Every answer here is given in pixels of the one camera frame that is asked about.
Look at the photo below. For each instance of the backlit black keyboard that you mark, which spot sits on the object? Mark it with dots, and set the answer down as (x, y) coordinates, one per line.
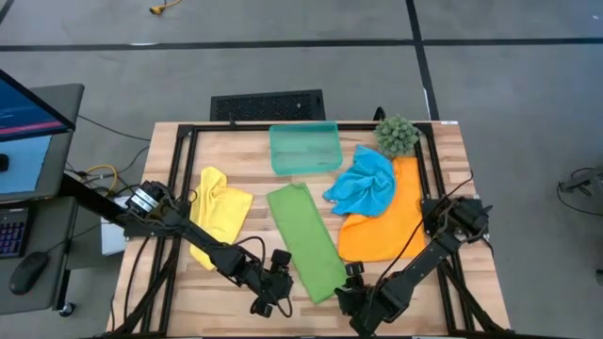
(13, 233)

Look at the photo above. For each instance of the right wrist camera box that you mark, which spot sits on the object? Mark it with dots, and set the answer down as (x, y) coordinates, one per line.
(354, 269)

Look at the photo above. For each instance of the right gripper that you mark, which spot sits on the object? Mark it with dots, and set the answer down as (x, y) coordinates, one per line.
(356, 296)

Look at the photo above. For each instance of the blue microfiber towel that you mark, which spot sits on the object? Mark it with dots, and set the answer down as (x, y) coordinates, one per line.
(365, 186)

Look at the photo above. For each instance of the white box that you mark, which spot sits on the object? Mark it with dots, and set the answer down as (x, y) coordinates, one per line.
(110, 240)

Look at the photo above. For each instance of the green microfiber towel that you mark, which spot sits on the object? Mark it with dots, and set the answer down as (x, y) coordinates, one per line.
(306, 235)

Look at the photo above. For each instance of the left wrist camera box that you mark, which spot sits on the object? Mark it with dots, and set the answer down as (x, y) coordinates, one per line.
(281, 261)

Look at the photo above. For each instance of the black computer mouse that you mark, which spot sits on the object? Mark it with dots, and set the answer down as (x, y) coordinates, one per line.
(28, 273)

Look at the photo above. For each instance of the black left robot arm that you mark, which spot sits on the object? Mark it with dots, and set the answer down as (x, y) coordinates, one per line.
(202, 240)

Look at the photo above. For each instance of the yellow microfiber towel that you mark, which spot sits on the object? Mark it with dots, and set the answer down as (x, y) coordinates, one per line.
(216, 212)

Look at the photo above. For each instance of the teal translucent plastic basket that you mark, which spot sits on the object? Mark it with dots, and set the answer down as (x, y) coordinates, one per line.
(306, 148)

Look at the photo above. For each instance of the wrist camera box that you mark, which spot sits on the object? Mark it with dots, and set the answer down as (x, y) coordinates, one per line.
(354, 269)
(281, 261)

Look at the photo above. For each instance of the light blue flat panel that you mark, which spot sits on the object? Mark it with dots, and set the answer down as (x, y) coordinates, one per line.
(23, 165)

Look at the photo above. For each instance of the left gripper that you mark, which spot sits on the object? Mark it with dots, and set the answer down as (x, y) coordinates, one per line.
(278, 287)

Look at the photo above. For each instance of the grey side desk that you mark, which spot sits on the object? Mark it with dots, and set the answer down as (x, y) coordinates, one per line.
(59, 165)

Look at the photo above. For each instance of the small black bracket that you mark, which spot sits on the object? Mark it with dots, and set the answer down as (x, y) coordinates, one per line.
(379, 115)

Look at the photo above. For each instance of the black desk caster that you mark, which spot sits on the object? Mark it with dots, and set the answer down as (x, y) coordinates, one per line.
(67, 309)

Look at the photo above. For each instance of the artificial green potted plant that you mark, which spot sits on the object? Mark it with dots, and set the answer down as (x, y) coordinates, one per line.
(396, 135)

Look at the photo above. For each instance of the computer monitor with blue screen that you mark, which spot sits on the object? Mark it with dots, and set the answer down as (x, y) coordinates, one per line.
(28, 113)

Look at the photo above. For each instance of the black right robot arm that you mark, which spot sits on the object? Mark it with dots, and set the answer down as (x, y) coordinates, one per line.
(433, 249)

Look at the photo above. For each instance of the orange microfiber towel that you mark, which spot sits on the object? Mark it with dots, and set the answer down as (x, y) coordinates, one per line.
(381, 235)

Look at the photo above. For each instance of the black aluminium table frame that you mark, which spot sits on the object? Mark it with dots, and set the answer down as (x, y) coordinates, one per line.
(216, 127)

